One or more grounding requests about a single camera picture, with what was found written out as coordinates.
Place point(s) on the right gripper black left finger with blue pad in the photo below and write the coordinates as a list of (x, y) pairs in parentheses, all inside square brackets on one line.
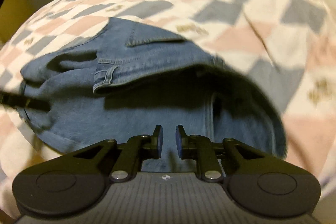
[(134, 152)]

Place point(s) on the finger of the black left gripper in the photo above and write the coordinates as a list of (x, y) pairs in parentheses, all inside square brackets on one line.
[(18, 101)]

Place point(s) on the pink grey checkered quilt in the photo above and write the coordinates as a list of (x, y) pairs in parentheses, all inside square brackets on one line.
[(286, 46)]

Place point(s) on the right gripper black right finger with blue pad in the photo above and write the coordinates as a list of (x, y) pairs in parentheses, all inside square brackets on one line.
[(201, 150)]

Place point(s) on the blue denim jeans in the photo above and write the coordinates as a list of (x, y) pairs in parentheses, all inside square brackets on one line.
[(131, 77)]

